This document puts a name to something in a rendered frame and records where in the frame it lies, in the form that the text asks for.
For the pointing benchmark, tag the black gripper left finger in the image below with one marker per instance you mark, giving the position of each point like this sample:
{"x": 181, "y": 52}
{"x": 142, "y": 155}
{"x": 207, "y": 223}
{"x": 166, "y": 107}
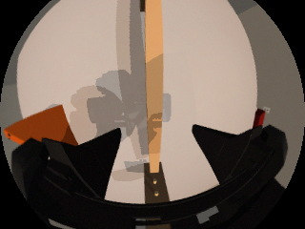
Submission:
{"x": 92, "y": 161}

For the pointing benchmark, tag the long brown wooden rail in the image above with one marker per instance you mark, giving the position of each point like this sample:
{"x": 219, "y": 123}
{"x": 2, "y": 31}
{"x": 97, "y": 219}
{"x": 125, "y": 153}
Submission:
{"x": 154, "y": 83}

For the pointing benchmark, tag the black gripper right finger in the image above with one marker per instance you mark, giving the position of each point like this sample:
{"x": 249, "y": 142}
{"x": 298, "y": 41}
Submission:
{"x": 223, "y": 150}

